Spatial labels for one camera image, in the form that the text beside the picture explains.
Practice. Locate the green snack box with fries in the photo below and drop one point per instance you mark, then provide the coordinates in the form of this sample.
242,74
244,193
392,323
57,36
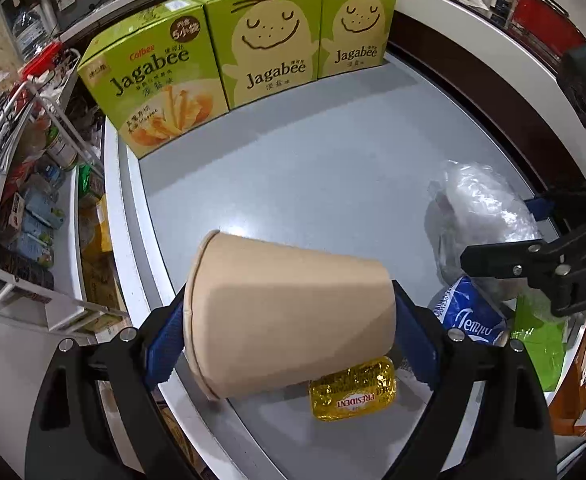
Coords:
153,70

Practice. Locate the green snack box smiling face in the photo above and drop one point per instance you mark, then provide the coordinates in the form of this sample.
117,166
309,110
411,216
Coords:
355,30
268,45

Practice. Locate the blue white tissue packet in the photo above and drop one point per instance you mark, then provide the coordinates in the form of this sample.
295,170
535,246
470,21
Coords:
468,315

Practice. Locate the large clear water bottle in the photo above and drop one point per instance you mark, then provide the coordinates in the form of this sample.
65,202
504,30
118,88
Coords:
30,30

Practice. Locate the container with red lid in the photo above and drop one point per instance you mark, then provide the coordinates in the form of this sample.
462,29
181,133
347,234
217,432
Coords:
43,60

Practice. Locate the white metal storage rack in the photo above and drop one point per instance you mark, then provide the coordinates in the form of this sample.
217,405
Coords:
63,310

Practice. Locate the brown cardboard box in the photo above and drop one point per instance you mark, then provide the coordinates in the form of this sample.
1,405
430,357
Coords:
580,375

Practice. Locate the green plastic packet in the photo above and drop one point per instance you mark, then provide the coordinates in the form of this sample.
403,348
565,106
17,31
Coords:
538,345

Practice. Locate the white tin can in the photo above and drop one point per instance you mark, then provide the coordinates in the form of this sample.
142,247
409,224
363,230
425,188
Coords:
62,150

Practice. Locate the red pot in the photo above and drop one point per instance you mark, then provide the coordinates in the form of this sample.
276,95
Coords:
548,20

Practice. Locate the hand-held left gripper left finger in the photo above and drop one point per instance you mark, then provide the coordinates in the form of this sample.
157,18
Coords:
165,342

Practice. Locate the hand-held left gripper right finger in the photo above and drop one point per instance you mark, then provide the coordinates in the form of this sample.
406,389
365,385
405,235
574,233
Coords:
418,335

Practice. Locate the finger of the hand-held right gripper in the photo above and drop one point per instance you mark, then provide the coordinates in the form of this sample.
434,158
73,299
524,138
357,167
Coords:
513,260
573,200

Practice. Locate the gold foil butter packet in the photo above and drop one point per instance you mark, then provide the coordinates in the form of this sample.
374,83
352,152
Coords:
353,390

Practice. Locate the brown paper cup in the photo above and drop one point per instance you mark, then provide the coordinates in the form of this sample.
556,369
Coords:
283,310

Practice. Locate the clear plastic bag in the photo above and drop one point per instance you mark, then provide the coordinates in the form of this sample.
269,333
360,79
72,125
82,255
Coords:
473,210

